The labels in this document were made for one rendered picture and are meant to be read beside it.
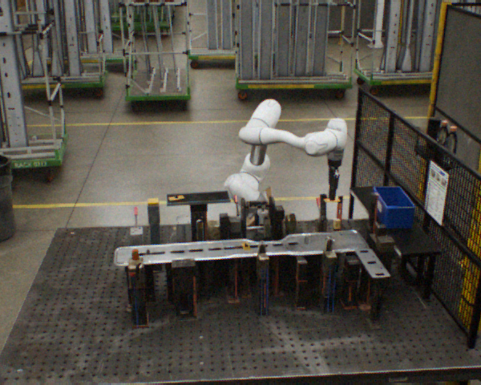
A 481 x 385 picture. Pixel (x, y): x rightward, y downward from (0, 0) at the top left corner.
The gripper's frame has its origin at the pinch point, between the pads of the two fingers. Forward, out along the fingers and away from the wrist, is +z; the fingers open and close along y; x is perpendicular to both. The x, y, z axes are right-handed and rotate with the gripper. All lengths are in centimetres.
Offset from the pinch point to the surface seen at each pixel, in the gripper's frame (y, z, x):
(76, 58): -755, 74, -211
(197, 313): 16, 59, -75
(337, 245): 6.7, 28.5, 2.8
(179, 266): 21, 26, -84
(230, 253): 7, 29, -56
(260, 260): 22, 25, -42
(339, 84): -644, 104, 212
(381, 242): 16.9, 22.6, 23.6
